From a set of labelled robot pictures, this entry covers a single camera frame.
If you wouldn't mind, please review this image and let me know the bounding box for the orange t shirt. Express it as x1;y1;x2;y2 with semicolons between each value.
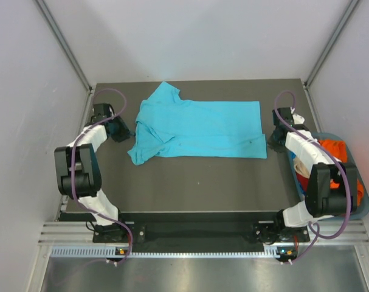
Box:
319;139;365;207

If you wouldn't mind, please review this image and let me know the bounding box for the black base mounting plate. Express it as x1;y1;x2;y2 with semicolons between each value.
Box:
58;211;310;253

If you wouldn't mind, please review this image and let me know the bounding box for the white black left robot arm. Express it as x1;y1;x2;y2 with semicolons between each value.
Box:
54;103;133;242

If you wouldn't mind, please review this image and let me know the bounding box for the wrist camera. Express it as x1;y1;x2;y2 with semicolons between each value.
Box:
108;104;116;116
290;107;305;125

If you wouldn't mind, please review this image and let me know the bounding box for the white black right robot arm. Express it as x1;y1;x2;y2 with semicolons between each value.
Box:
269;108;358;241

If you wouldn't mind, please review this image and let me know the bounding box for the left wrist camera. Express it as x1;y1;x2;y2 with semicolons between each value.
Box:
108;104;116;116

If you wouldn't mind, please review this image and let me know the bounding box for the red t shirt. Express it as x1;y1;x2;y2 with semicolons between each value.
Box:
295;172;309;193

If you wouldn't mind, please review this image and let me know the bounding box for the white slotted cable duct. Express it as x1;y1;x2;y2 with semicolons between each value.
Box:
50;246;296;259

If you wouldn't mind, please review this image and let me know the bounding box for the cyan t shirt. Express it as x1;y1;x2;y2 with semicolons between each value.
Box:
128;82;267;165

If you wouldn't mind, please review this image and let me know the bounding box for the blue laundry basket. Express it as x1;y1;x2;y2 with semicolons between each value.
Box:
287;132;369;220

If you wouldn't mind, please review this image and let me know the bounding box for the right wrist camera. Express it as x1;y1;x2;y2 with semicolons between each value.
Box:
290;107;305;125

